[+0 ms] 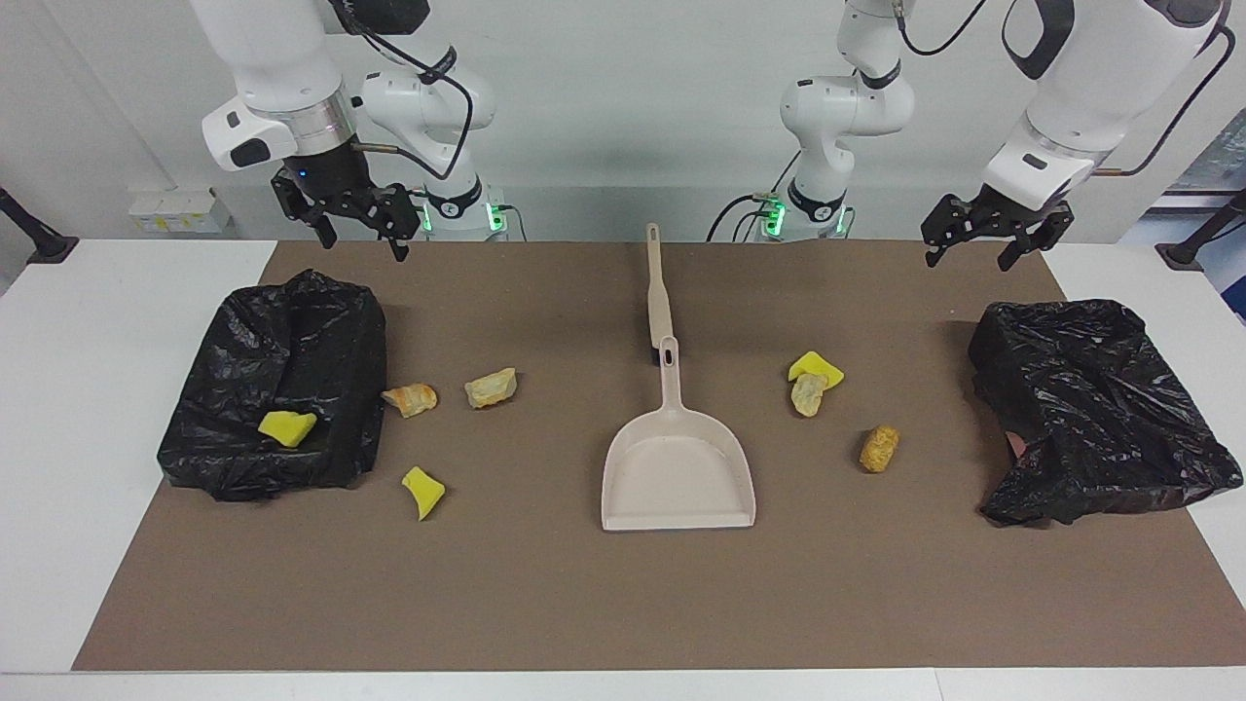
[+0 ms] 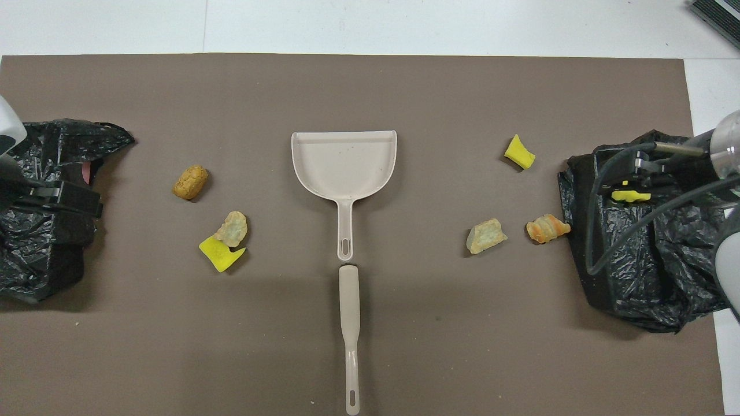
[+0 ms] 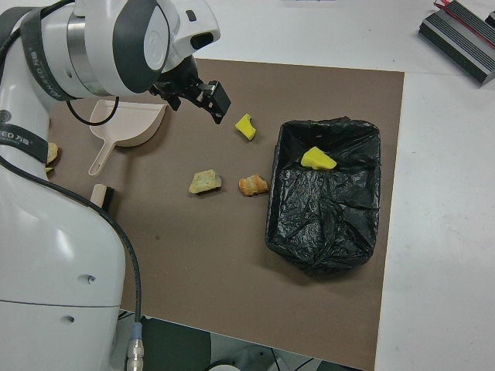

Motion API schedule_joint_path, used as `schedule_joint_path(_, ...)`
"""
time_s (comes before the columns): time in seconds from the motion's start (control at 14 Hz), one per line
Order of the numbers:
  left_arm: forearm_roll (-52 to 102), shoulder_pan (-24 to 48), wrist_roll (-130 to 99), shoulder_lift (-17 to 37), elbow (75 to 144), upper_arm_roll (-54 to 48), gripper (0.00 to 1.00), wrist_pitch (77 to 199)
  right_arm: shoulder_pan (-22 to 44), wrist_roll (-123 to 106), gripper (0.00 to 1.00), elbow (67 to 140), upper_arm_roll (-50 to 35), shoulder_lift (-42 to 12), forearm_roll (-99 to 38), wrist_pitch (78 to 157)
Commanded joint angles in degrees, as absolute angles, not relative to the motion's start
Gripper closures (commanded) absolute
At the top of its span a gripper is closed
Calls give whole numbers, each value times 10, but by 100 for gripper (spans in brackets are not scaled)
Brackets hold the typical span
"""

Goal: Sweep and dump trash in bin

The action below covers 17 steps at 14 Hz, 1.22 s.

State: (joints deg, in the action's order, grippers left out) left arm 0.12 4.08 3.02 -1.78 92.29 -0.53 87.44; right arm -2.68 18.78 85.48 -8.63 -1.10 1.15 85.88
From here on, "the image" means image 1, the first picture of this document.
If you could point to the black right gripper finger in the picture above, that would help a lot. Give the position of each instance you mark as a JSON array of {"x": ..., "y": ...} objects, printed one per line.
[
  {"x": 399, "y": 243},
  {"x": 325, "y": 232}
]

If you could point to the brown table mat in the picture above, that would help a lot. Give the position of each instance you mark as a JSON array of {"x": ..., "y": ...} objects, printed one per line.
[{"x": 584, "y": 604}]

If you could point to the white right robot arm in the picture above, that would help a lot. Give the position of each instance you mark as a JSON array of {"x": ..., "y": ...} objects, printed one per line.
[{"x": 282, "y": 58}]

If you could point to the beige brush black bristles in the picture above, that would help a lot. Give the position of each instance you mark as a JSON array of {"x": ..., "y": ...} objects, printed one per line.
[{"x": 658, "y": 292}]

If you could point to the black stand foot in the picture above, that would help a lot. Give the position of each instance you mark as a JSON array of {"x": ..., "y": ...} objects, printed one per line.
[
  {"x": 1183, "y": 255},
  {"x": 49, "y": 246}
]

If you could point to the striped croissant bread piece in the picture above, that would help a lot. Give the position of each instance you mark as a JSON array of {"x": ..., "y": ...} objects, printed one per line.
[{"x": 410, "y": 399}]

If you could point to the black bag-lined trash bin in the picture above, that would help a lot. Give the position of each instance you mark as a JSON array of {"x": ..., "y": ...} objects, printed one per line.
[
  {"x": 243, "y": 350},
  {"x": 1100, "y": 409}
]

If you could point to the brown fried nugget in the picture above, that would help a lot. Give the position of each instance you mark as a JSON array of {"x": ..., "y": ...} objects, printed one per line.
[{"x": 879, "y": 449}]

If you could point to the beige plastic dustpan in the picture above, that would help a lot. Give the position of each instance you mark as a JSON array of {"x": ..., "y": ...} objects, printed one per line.
[{"x": 677, "y": 477}]

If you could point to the notched yellow sponge piece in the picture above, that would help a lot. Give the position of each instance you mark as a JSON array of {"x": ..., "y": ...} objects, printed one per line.
[{"x": 813, "y": 365}]

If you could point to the white wall socket box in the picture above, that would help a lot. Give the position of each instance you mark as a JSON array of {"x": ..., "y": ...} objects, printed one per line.
[{"x": 180, "y": 212}]

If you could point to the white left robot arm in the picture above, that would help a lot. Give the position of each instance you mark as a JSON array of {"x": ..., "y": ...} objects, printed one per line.
[{"x": 1100, "y": 78}]

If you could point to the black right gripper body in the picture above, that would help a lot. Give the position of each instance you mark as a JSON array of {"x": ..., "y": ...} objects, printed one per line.
[{"x": 336, "y": 185}]

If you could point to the pale bread chunk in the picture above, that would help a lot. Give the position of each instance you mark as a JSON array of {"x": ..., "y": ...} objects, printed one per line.
[{"x": 490, "y": 388}]

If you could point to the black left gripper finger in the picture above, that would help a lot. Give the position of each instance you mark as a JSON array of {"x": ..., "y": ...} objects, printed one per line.
[
  {"x": 1020, "y": 253},
  {"x": 939, "y": 239}
]

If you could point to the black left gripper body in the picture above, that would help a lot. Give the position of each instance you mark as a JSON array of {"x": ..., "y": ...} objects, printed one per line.
[{"x": 1017, "y": 216}]

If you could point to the pale curled pastry piece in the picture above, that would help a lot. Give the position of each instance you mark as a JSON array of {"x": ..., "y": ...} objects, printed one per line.
[{"x": 807, "y": 397}]

